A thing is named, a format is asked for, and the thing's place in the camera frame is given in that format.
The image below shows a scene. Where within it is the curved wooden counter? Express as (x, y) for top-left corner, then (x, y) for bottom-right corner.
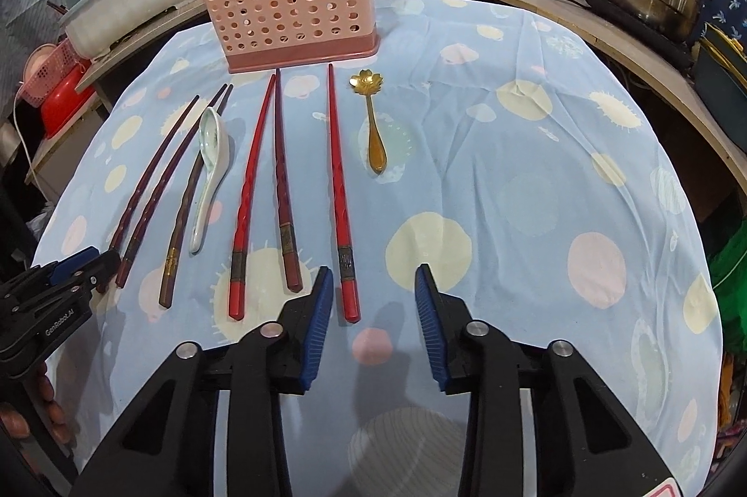
(373, 0), (747, 194)

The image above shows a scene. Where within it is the pink perforated utensil holder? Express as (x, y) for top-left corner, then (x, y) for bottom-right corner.
(192, 0), (380, 74)

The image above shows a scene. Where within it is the white ceramic spoon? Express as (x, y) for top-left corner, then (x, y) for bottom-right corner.
(190, 107), (230, 254)

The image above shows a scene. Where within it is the dark green storage box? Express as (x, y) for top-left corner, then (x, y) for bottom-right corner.
(691, 21), (747, 118)

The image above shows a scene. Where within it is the white cable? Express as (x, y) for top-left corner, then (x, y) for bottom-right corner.
(12, 94), (36, 171)

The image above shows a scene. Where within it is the person's left hand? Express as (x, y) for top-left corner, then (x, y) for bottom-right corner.
(0, 357), (68, 445)

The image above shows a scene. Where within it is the dark brown chopstick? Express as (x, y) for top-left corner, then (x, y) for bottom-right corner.
(106, 94), (200, 264)
(115, 84), (228, 290)

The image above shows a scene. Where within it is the black induction cooker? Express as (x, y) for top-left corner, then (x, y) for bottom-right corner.
(584, 0), (695, 66)

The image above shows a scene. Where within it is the red plastic basin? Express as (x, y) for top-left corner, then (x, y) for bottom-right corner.
(41, 65), (97, 139)

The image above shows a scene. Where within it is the grey side table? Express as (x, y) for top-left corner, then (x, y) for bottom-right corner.
(76, 0), (211, 95)

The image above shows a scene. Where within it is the bright red chopstick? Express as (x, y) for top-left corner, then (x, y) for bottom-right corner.
(325, 63), (363, 324)
(227, 73), (277, 321)

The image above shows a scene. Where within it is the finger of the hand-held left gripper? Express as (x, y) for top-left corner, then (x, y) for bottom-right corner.
(0, 246), (100, 300)
(0, 250), (121, 326)

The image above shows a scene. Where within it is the brown chopstick with gold band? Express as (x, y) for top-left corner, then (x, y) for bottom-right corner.
(157, 84), (234, 309)

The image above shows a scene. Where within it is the gold flower-shaped spoon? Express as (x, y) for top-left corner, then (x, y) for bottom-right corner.
(349, 70), (387, 176)

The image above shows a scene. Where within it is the small pink basket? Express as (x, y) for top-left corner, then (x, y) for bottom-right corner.
(17, 38), (79, 107)

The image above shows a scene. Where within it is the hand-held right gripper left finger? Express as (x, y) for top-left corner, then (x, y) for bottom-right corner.
(69, 265), (336, 497)

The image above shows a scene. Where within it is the blue printed tablecloth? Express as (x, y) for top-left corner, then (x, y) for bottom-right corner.
(32, 0), (721, 497)

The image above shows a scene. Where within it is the dark red chopstick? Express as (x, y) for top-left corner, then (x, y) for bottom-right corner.
(273, 68), (304, 293)

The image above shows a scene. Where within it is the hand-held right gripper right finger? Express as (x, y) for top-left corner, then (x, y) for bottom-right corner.
(413, 264), (684, 497)

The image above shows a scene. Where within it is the green cloth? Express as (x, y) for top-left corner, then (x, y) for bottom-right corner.
(709, 234), (747, 323)

